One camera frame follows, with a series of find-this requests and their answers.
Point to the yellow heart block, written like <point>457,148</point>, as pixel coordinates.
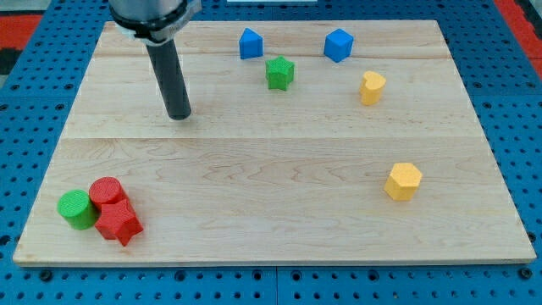
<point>371,87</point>

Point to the yellow hexagon block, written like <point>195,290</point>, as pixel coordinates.
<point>403,181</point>

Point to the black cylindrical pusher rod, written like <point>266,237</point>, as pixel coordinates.
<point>166,67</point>

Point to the light wooden board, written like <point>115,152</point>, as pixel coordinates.
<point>280,178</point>

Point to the green star block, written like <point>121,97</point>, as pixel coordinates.
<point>279,73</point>

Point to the red star block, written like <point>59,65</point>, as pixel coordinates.
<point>118,221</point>

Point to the blue triangular block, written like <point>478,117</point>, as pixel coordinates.
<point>250,44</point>

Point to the red cylinder block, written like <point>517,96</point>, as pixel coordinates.
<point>106,190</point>

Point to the blue cube block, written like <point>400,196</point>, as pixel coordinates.
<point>338,45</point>

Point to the green cylinder block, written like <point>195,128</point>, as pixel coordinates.
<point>76,208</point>

